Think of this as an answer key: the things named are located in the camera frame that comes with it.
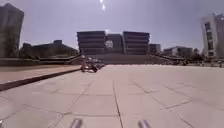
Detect grey paved plaza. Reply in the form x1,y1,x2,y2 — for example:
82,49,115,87
0,64,224,128

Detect raised stone platform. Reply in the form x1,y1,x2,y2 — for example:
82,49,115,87
0,64,82,92

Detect robot's own part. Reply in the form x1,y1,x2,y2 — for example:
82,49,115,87
69,118,83,128
137,119,152,128

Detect wide layered central building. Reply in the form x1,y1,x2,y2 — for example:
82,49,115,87
76,30,162,56

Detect white tall building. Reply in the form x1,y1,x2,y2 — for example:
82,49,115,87
200,12,224,60

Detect low dark building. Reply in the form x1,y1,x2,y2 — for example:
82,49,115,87
19,39,80,60

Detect dark trees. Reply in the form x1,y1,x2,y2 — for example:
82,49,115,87
186,47,206,64

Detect tall dark building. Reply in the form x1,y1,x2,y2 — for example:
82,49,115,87
0,2,25,59

